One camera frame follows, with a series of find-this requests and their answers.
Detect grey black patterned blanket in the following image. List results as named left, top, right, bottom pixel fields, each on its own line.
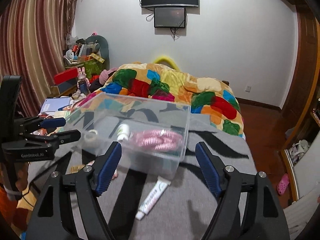
left=29, top=113, right=256, bottom=239

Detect pink croc shoe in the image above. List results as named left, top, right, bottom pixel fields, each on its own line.
left=277, top=173, right=290, bottom=196

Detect striped red beige curtain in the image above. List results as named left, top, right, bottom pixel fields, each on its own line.
left=1, top=0, right=76, bottom=116

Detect white pill bottle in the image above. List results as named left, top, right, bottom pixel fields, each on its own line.
left=117, top=124, right=131, bottom=141

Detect white toothpaste tube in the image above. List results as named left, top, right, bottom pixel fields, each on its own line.
left=135, top=176, right=171, bottom=220

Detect grey green chair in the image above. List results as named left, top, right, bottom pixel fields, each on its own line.
left=85, top=35, right=110, bottom=70

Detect pink braided rope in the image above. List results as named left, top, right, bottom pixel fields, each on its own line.
left=131, top=129, right=185, bottom=153

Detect colourful patchwork quilt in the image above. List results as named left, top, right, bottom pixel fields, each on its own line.
left=80, top=63, right=244, bottom=138

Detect red box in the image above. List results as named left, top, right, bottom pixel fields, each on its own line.
left=54, top=67, right=78, bottom=85

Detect pink bunny toy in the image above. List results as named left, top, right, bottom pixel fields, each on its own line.
left=77, top=67, right=90, bottom=95

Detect clear plastic storage box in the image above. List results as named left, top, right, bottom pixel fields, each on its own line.
left=63, top=92, right=190, bottom=180

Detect pink plush hat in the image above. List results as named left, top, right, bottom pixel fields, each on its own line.
left=99, top=68, right=118, bottom=86

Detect white tape roll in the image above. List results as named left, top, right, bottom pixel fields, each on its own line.
left=84, top=129, right=98, bottom=144

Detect wooden shelf unit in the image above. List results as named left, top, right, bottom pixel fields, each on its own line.
left=280, top=87, right=319, bottom=202

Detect orange sleeve forearm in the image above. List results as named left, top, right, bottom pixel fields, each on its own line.
left=1, top=187, right=29, bottom=231

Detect wooden door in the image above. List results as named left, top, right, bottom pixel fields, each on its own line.
left=283, top=5, right=318, bottom=124

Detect yellow headboard cushion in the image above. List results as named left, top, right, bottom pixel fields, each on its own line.
left=153, top=55, right=181, bottom=72

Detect blue white booklet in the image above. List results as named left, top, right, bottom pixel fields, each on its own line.
left=40, top=97, right=71, bottom=114

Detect small wall monitor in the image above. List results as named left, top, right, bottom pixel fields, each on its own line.
left=153, top=7, right=186, bottom=28

